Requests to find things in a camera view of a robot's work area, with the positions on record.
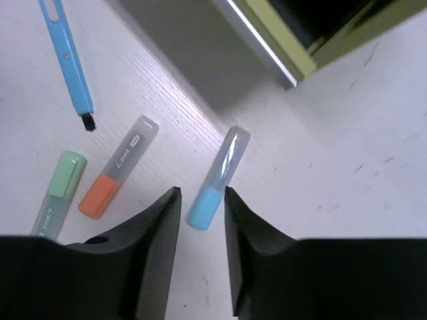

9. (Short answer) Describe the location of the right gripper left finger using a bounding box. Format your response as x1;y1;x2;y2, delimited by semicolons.
1;187;181;319

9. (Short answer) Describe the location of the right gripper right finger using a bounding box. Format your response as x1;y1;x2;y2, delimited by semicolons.
224;187;426;319

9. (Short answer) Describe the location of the orange cap lead case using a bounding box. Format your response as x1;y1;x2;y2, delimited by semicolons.
78;115;159;219

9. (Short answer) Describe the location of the blue cap lead case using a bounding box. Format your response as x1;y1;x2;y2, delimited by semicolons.
187;126;251;231

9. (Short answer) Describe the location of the green metal drawer box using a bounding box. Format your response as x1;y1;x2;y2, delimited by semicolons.
213;0;426;89

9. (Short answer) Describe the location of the green cap lead case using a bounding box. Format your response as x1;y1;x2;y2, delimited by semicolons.
31;150;87;240

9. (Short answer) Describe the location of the blue utility knife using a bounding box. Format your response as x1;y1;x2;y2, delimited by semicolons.
39;1;96;132

